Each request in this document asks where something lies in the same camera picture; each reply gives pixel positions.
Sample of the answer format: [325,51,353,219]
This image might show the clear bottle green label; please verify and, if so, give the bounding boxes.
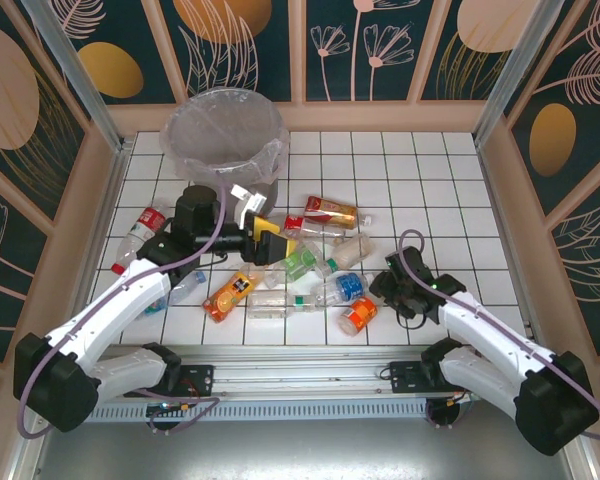
[264,244,326,290]

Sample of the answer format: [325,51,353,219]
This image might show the red label cola bottle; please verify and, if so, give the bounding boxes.
[279,213,354,240]

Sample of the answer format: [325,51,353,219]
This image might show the clear bottle blue label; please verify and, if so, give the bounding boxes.
[310,271,377,309]

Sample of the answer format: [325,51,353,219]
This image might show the orange label drink bottle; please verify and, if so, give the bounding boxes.
[338,295,381,335]

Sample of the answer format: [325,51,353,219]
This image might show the milky white drink bottle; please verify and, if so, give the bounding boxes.
[324,232,377,274]

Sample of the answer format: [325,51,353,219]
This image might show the red label Nongfu water bottle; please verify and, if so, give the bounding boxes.
[110,201,175,275]

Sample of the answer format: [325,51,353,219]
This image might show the clear bottle green cap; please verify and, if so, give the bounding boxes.
[247,289,324,320]

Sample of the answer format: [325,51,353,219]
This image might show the red gold tea bottle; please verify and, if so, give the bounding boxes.
[302,195,374,231]

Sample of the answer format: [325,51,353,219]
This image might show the orange juice bottle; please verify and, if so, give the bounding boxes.
[201,257,274,324]

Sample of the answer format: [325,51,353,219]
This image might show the grey plastic bin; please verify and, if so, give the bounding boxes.
[167,89,287,221]

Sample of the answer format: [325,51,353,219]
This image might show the clear plastic bin liner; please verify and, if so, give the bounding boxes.
[159,85,290,184]

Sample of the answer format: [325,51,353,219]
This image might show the clear bottle colourful label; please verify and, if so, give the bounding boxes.
[144,272,207,317]

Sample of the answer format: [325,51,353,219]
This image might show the grey metal plate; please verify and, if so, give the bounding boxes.
[27,417,589,480]

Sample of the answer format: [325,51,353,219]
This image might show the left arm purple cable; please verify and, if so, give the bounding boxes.
[18,174,227,440]

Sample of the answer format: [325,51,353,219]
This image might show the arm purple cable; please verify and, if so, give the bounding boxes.
[398,229,600,441]
[18,174,227,440]

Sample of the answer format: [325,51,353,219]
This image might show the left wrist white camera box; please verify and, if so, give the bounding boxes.
[231,183,267,227]

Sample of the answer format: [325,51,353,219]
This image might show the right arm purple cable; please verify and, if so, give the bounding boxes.
[398,229,600,441]

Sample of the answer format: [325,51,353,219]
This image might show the aluminium side rail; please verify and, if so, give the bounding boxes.
[473,139,537,351]
[54,142,134,361]

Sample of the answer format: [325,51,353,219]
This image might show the red and black wires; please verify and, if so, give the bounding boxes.
[444,388,483,407]
[147,397,204,417]

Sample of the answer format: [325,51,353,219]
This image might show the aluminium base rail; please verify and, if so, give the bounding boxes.
[27,343,576,401]

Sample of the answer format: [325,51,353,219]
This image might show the grey slotted cable tray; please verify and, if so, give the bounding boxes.
[44,399,564,422]

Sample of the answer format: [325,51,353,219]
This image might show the aluminium frame post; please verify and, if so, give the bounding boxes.
[22,0,126,151]
[472,0,581,146]

